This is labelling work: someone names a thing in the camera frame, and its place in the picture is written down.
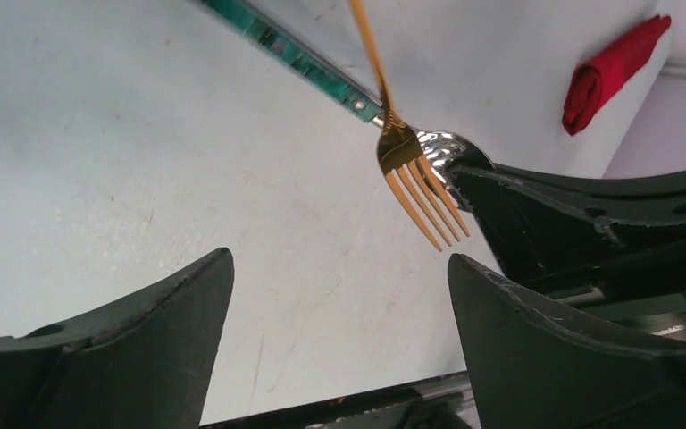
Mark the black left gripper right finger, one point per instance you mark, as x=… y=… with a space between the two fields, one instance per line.
x=536 y=363

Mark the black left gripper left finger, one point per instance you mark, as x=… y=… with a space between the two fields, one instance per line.
x=142 y=361

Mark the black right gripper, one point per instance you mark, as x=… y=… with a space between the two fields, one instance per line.
x=615 y=249

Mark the red cloth napkin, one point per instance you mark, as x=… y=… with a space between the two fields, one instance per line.
x=597 y=80

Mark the wooden fork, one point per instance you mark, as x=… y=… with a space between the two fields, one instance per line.
x=405 y=168

